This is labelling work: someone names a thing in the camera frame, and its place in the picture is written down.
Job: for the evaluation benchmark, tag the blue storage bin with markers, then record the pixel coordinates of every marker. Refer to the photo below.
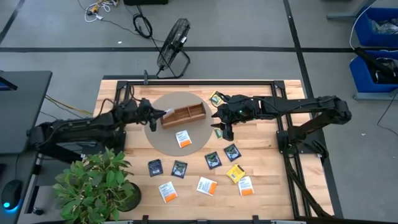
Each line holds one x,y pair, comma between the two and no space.
360,77
367,31

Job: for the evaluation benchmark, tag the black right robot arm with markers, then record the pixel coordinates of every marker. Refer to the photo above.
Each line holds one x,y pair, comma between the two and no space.
298,107

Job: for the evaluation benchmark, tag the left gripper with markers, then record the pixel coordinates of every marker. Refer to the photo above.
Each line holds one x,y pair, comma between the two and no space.
144,110

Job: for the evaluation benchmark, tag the green yellow tea packet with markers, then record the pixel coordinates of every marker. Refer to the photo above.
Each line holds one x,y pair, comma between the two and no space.
218,133
215,98

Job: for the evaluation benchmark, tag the black plant pot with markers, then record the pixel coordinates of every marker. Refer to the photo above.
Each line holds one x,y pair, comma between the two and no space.
136,197

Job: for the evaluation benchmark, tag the green leafy plant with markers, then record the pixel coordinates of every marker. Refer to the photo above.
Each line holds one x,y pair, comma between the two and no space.
93,186

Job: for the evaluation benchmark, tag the black floor box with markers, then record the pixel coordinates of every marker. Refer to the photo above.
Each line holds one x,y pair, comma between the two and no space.
146,2

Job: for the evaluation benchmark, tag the round grey mat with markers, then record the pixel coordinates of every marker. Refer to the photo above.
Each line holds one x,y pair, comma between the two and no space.
161,140

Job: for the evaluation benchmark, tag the dark blue tea packet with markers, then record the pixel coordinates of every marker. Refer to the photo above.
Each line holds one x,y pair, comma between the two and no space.
179,169
213,160
155,167
232,152

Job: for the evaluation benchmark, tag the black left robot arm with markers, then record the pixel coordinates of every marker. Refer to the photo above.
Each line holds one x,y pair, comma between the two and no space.
77,129

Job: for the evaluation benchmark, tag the black aluminium table frame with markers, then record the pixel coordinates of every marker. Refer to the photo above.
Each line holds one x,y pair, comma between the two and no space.
202,83

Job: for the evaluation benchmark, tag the black computer mouse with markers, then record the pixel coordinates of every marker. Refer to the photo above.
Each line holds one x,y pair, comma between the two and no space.
11,193

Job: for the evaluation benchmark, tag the wooden three-compartment tea box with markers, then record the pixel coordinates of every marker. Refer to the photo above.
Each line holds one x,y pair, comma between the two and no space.
183,115

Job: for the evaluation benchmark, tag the black floor fan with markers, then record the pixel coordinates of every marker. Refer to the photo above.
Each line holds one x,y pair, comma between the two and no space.
172,43

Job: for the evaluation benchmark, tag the black camera post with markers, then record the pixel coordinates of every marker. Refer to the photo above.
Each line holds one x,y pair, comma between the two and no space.
145,77

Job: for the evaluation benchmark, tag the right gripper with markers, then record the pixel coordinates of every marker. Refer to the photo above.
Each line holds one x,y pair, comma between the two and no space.
236,109

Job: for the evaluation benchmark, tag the black table clamp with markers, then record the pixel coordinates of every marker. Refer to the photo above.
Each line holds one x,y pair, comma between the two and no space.
145,219
255,219

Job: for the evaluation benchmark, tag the black desk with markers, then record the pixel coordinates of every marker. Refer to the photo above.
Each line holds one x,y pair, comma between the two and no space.
25,112

